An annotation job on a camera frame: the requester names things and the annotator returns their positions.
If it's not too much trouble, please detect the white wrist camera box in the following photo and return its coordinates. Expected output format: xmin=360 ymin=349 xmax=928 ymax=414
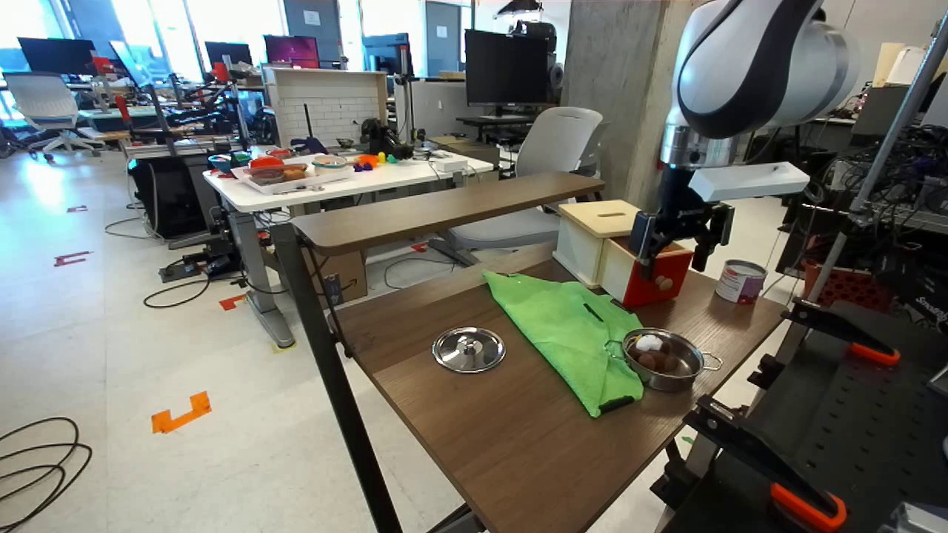
xmin=689 ymin=164 xmax=809 ymax=201

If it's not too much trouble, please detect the black clamp orange handle rear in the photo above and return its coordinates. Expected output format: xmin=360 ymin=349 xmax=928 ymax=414
xmin=750 ymin=300 xmax=900 ymax=392

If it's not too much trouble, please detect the steel bowl with contents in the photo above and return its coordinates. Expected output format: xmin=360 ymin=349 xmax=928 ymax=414
xmin=621 ymin=329 xmax=706 ymax=393

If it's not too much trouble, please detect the black cable on floor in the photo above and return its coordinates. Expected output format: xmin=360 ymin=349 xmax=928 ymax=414
xmin=0 ymin=414 xmax=94 ymax=533

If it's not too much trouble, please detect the silver pot lid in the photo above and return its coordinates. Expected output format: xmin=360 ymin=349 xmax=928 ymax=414
xmin=432 ymin=326 xmax=506 ymax=377

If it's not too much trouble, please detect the white desk with clutter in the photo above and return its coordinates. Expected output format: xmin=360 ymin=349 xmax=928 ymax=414
xmin=205 ymin=152 xmax=491 ymax=349

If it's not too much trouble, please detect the black clamp orange handle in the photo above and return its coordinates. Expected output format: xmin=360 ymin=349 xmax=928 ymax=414
xmin=652 ymin=397 xmax=851 ymax=533
xmin=750 ymin=300 xmax=900 ymax=392

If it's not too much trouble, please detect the red front wooden drawer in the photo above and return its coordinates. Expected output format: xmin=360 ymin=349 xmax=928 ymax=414
xmin=602 ymin=236 xmax=689 ymax=309

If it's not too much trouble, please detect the black computer monitor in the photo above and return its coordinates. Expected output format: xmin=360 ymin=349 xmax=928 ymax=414
xmin=466 ymin=30 xmax=553 ymax=104

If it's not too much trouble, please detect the small tin can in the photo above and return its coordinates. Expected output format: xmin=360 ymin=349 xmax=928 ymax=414
xmin=716 ymin=261 xmax=766 ymax=304

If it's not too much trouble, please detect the green cloth bag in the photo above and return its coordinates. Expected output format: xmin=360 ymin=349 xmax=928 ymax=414
xmin=482 ymin=273 xmax=646 ymax=417

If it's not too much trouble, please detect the black clamp orange handle front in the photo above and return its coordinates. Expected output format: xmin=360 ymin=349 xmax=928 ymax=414
xmin=652 ymin=397 xmax=851 ymax=533

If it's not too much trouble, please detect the brown wooden shelf board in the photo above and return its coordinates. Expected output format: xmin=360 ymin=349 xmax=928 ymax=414
xmin=292 ymin=174 xmax=602 ymax=255

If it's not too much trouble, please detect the grey office chair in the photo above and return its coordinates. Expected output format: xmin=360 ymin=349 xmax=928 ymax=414
xmin=429 ymin=107 xmax=603 ymax=266

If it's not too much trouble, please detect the white wooden drawer box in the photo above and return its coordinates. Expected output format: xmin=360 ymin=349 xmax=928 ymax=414
xmin=553 ymin=199 xmax=637 ymax=288

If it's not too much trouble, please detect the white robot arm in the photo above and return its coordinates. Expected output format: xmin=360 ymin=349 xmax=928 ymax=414
xmin=630 ymin=0 xmax=860 ymax=273

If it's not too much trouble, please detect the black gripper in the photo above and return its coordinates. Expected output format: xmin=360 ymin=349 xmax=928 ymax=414
xmin=630 ymin=169 xmax=735 ymax=278

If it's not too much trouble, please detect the white office chair left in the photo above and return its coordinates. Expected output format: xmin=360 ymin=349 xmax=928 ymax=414
xmin=5 ymin=72 xmax=103 ymax=161

